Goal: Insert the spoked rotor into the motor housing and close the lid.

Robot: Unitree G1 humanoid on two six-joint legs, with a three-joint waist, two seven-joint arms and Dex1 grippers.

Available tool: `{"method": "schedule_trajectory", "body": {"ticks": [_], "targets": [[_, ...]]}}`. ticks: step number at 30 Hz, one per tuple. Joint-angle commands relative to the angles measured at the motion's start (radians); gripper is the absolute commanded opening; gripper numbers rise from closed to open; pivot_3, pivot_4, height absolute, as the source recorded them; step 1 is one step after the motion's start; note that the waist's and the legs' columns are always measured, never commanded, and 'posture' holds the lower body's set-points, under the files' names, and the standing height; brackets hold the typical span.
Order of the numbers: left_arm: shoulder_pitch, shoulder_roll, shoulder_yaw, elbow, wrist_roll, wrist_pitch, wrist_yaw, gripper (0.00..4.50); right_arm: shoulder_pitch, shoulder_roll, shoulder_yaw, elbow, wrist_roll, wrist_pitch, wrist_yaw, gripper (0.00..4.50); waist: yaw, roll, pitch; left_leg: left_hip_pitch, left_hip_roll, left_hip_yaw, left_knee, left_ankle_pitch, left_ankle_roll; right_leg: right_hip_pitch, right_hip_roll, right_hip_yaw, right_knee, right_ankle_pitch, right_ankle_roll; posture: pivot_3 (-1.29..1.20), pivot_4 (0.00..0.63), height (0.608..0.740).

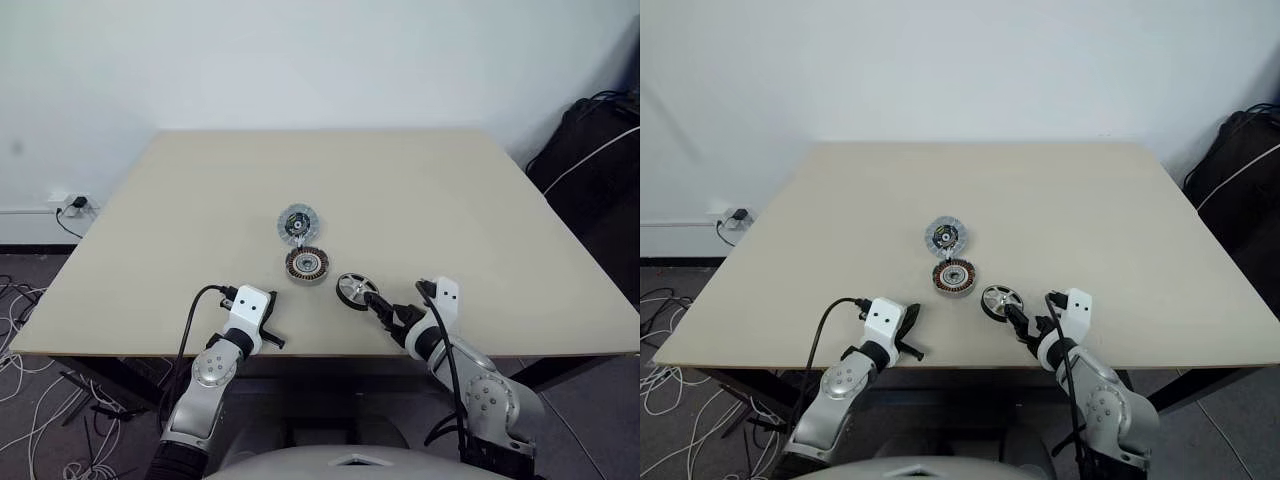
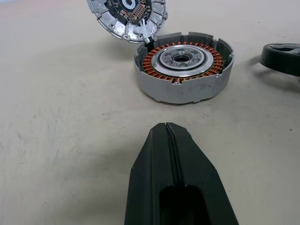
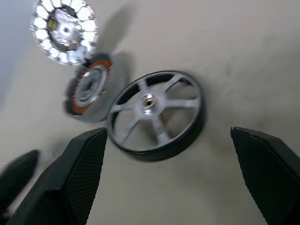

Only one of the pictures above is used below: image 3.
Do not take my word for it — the silver spoked rotor black rim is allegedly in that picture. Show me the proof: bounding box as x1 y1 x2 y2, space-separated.
106 69 208 162

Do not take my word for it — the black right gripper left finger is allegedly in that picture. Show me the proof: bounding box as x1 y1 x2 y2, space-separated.
7 127 110 225

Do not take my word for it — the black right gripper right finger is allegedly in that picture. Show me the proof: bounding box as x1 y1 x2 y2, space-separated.
230 126 300 225

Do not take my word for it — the motor housing with copper windings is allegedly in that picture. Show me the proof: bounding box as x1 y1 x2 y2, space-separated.
62 52 131 122

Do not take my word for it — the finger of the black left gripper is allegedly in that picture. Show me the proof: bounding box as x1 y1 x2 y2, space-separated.
0 149 40 211

